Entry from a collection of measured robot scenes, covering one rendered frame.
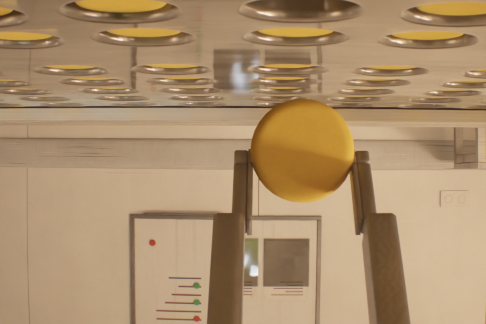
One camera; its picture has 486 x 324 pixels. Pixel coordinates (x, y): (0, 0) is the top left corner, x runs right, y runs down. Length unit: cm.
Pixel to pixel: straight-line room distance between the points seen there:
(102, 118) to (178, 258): 362
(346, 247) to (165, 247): 89
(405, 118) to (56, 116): 10
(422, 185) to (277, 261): 81
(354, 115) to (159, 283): 366
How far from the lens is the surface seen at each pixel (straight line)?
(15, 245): 402
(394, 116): 21
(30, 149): 395
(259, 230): 380
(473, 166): 336
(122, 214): 386
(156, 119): 21
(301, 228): 380
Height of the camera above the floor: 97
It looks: 2 degrees down
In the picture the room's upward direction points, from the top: 180 degrees counter-clockwise
